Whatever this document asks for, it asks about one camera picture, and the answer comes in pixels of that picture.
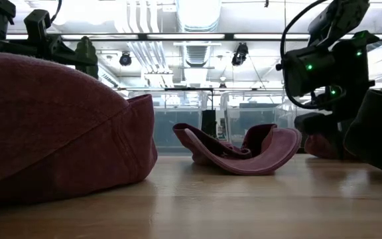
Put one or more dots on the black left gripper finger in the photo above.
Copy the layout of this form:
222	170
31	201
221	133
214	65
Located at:
75	59

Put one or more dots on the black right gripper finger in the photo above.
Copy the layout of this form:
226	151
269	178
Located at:
310	123
345	139

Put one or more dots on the maroon baseball cap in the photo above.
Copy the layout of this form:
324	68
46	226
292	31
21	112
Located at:
320	147
264	156

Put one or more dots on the large maroon cloth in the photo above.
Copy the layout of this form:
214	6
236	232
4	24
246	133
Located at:
45	132

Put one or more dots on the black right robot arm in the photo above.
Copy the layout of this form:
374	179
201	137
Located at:
340	16

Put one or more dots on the green cactus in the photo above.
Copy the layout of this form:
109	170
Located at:
86	44

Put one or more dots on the clear plastic bin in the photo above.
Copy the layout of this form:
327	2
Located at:
240	119
177	129

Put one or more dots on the black overhead frame bar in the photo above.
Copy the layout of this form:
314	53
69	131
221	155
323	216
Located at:
227	36

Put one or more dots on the silver ceiling air duct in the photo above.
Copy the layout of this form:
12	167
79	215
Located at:
197	13

